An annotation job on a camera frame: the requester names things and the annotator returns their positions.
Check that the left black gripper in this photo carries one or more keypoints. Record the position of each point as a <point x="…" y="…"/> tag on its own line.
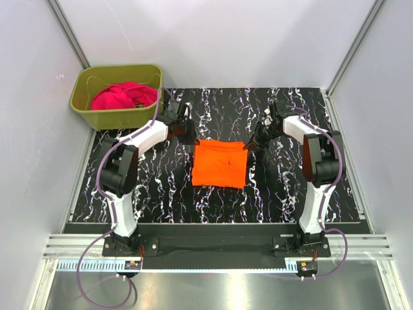
<point x="191" y="138"/>

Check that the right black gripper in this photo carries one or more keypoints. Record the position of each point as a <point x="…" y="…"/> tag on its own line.
<point x="258" y="139"/>

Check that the orange t shirt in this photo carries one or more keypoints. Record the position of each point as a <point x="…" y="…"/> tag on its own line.
<point x="220" y="164"/>

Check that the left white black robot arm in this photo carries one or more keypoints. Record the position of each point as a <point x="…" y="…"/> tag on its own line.
<point x="117" y="172"/>

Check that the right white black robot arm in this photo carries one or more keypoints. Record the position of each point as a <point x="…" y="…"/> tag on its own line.
<point x="323" y="165"/>

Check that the magenta pink t shirt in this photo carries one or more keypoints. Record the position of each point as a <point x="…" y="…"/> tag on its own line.
<point x="127" y="95"/>

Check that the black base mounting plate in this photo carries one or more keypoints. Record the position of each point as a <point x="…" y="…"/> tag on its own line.
<point x="212" y="246"/>

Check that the olive green plastic bin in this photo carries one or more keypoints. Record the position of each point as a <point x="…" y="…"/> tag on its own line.
<point x="93" y="80"/>

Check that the right orange connector box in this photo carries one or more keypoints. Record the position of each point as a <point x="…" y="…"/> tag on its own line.
<point x="308" y="266"/>

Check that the orange connector box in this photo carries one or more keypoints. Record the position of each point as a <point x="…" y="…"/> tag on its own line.
<point x="133" y="264"/>
<point x="308" y="266"/>

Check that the left orange connector box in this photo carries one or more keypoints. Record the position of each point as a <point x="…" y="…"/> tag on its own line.
<point x="133" y="264"/>

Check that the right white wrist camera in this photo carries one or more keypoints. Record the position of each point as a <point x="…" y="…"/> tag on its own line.
<point x="266" y="118"/>

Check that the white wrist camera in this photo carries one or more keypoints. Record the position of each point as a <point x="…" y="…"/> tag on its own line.
<point x="188" y="110"/>
<point x="266" y="118"/>

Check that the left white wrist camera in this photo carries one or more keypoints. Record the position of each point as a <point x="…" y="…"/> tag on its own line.
<point x="188" y="110"/>

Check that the aluminium frame rail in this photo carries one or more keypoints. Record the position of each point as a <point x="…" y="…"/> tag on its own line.
<point x="71" y="254"/>

